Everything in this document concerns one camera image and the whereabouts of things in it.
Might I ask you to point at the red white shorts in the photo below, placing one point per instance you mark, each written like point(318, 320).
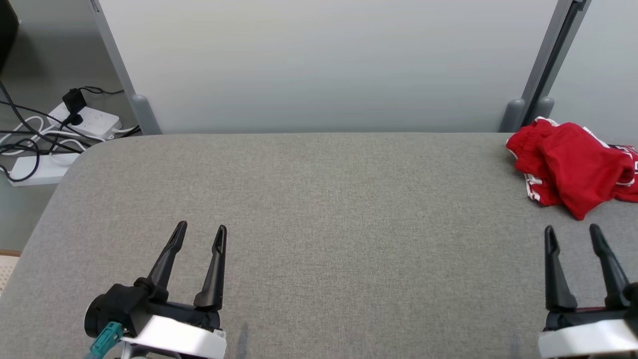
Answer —
point(573, 164)

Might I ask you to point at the grey partition post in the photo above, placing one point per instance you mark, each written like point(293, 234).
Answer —
point(142, 112)
point(546, 107)
point(516, 112)

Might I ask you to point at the beige perforated basket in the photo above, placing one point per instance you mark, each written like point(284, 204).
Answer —
point(9, 269)

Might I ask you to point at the plain white power strip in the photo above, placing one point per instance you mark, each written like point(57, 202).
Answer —
point(47, 169)

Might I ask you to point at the white power strip with sockets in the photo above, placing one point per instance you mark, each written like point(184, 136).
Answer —
point(94, 119)

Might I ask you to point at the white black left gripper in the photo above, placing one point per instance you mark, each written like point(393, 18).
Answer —
point(179, 336)

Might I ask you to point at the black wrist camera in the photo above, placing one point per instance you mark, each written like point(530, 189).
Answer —
point(633, 296)
point(117, 306)

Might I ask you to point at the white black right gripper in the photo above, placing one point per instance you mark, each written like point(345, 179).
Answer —
point(588, 339)

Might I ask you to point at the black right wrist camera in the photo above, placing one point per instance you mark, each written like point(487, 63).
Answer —
point(633, 296)

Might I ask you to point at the black plug adapter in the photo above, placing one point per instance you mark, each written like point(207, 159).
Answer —
point(74, 102)

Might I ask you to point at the white partition panel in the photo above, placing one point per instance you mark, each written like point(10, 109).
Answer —
point(598, 60)
point(324, 65)

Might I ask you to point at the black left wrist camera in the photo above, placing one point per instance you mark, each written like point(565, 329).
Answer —
point(117, 306)

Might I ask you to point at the black furniture edge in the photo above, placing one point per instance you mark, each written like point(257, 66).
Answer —
point(7, 30)

